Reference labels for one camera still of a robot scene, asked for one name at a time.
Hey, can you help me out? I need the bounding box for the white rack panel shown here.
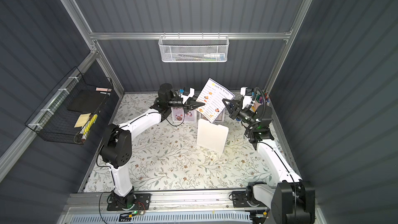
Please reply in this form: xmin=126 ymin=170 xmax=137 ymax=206
xmin=197 ymin=119 xmax=229 ymax=153
xmin=200 ymin=111 xmax=225 ymax=123
xmin=171 ymin=107 xmax=197 ymax=123

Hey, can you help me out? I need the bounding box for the pink special menu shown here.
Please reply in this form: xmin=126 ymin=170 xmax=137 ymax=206
xmin=173 ymin=108 xmax=195 ymax=122

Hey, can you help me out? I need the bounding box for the Dim Sum menu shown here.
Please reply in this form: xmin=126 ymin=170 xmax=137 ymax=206
xmin=196 ymin=78 xmax=235 ymax=123

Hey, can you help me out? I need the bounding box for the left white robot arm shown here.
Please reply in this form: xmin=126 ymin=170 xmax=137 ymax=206
xmin=98 ymin=83 xmax=205 ymax=199

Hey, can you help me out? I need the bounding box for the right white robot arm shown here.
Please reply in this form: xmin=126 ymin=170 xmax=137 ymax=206
xmin=222 ymin=87 xmax=316 ymax=224

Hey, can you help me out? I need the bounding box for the pink pen cup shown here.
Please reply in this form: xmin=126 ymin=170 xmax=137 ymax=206
xmin=252 ymin=93 xmax=270 ymax=111

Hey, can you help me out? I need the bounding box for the white tube in basket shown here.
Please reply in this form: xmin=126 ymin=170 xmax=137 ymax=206
xmin=203 ymin=53 xmax=226 ymax=61

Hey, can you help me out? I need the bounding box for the pink eraser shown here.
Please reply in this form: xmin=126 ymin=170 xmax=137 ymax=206
xmin=95 ymin=87 xmax=112 ymax=92

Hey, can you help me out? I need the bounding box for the black notebook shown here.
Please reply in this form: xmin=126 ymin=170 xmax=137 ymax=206
xmin=66 ymin=90 xmax=108 ymax=114

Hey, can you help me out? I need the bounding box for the yellow sticky notepad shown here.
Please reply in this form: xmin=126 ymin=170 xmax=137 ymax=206
xmin=74 ymin=113 xmax=91 ymax=128

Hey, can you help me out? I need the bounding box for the yellow patterned roll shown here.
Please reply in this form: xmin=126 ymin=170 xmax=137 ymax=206
xmin=78 ymin=114 xmax=98 ymax=142

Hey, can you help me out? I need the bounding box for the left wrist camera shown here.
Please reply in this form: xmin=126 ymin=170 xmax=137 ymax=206
xmin=179 ymin=88 xmax=195 ymax=104

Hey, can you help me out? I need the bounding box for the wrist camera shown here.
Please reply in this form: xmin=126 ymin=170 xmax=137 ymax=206
xmin=179 ymin=88 xmax=195 ymax=104
xmin=240 ymin=87 xmax=253 ymax=111

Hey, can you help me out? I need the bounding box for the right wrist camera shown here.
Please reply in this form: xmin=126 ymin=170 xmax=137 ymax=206
xmin=240 ymin=87 xmax=253 ymax=111

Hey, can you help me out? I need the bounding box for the white wire mesh basket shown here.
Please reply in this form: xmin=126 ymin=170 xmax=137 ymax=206
xmin=158 ymin=35 xmax=230 ymax=63

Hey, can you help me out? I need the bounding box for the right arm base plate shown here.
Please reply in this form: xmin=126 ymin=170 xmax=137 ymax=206
xmin=231 ymin=188 xmax=275 ymax=208

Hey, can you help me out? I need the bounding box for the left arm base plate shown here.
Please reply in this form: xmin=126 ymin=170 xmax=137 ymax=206
xmin=106 ymin=192 xmax=151 ymax=211

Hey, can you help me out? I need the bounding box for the black wire wall basket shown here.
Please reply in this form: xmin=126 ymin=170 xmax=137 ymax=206
xmin=25 ymin=67 xmax=114 ymax=145

